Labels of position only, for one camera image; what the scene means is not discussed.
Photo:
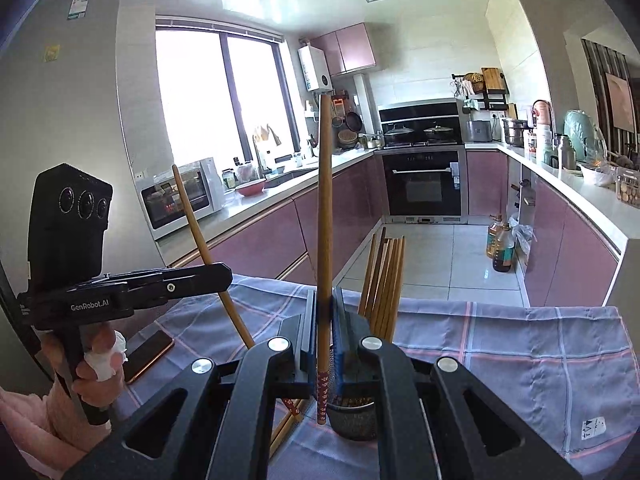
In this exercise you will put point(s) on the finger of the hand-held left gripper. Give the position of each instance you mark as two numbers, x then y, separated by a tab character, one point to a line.
190	285
150	274

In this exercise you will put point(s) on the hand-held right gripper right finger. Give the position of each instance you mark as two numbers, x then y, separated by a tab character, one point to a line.
340	340

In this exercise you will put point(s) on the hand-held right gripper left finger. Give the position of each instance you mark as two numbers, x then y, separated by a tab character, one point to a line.
309	355

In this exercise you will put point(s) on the patterned wooden chopstick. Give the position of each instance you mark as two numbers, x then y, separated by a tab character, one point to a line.
282	432
325	210
191	212

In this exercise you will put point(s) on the bunch of wooden chopsticks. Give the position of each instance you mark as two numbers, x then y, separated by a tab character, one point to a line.
387	285

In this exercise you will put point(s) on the black mesh holder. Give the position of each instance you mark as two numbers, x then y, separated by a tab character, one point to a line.
355	420

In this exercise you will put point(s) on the person's left hand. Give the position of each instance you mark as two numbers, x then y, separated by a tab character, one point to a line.
95	390

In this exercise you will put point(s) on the smartphone with orange case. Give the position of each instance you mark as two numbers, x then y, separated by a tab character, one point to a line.
150	355

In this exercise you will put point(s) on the pink base cabinets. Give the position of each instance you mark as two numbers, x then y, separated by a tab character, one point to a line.
560	240
270	240

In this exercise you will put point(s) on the white tissue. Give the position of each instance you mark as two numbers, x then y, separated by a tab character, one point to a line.
105	360

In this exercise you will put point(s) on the white toaster oven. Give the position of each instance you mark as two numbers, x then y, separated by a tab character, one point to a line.
215	190

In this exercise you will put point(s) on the pink bowl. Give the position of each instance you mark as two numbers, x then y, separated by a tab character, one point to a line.
250	189

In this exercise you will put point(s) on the grey refrigerator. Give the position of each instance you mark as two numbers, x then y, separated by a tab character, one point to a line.
75	110

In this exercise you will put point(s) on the steel sink faucet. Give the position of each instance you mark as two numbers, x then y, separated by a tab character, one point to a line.
258	160

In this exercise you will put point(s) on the blue checked tablecloth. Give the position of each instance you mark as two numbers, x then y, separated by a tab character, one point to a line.
500	350

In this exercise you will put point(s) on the beige cloth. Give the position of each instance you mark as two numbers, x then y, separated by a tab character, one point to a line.
267	133

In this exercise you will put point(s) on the black built-in oven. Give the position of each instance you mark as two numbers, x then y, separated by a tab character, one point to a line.
425	185

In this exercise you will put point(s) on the kitchen window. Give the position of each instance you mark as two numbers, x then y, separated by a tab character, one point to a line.
195	95

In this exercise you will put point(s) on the dark oil bottle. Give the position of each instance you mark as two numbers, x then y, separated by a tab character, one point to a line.
504	252

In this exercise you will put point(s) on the woven basket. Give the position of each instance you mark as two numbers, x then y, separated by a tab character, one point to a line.
347	139

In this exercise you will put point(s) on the white plastic bag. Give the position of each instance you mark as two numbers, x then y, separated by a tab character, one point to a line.
522	240

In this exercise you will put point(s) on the black wok with lid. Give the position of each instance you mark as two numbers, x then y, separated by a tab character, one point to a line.
398	135
440	133

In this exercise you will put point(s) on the hanging frying pan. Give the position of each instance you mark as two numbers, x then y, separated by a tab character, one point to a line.
354	122

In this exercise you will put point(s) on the black range hood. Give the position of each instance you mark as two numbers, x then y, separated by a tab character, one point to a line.
417	112

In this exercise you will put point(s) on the white water heater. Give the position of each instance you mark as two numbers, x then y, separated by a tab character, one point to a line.
314	67

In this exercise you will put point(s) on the steel stock pot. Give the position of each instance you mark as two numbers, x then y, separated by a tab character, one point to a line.
514	133

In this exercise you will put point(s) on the white kitchen countertop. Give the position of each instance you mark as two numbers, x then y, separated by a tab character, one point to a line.
590	195

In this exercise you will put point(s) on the steel flask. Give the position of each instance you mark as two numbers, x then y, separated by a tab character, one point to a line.
565	155

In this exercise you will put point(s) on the wooden cutting board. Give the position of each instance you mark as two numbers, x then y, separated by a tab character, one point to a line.
492	79

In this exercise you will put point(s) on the pink thermos jug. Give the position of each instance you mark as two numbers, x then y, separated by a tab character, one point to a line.
542	112

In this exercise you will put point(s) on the white bowl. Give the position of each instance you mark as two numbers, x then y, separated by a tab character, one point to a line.
597	176

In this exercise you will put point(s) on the clear plastic food box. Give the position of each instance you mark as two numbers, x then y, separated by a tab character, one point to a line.
629	190

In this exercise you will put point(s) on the pink painting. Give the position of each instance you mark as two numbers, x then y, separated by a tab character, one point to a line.
620	102

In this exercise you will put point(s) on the dark striped partition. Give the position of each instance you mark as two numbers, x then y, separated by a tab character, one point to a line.
595	75

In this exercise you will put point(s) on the black wall rack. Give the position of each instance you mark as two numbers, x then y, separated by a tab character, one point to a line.
492	102

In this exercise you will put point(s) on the pink wall cabinet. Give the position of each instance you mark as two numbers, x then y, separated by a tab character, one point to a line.
350	50

